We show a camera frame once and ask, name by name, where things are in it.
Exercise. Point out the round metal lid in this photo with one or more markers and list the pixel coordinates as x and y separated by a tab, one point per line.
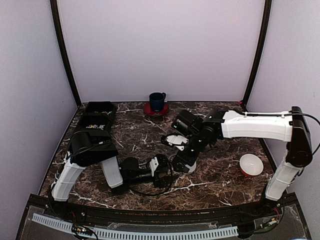
188	169

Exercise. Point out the white slotted cable duct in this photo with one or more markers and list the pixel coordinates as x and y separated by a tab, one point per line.
122	231

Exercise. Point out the right black frame post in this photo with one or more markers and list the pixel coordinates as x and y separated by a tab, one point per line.
258	53

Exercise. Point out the left black frame post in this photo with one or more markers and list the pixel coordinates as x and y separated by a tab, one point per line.
63	51

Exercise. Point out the black frame post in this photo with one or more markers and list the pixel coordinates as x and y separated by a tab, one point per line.
258	53
63	51

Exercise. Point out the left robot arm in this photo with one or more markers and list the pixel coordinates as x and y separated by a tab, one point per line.
90	147

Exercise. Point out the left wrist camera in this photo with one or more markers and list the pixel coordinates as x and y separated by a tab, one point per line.
153	165

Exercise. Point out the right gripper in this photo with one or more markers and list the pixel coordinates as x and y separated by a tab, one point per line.
190	160

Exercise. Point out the dark blue mug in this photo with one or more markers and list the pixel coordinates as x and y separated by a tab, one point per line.
157	101

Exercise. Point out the black three-compartment candy bin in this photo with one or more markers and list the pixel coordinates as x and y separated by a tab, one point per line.
98	115

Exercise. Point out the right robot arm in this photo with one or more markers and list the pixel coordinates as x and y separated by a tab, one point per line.
195	133

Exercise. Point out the black front rail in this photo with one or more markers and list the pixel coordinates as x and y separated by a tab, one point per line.
238	214

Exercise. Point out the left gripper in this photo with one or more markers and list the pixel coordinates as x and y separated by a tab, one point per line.
165	179

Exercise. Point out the orange white bowl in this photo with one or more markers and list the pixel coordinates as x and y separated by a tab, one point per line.
251	165

